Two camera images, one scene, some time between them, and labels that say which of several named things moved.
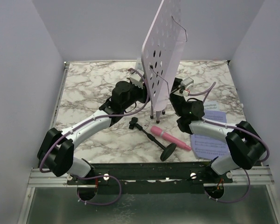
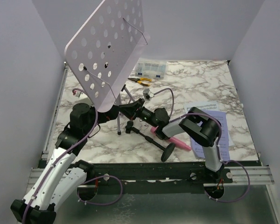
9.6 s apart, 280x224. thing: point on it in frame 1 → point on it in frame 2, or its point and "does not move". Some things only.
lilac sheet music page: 207,147 does not move
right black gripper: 174,98 → 136,108
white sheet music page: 212,105 does not move
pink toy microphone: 157,130 does not move
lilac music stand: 162,54 → 105,49
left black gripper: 143,92 → 111,115
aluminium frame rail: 240,175 does not move
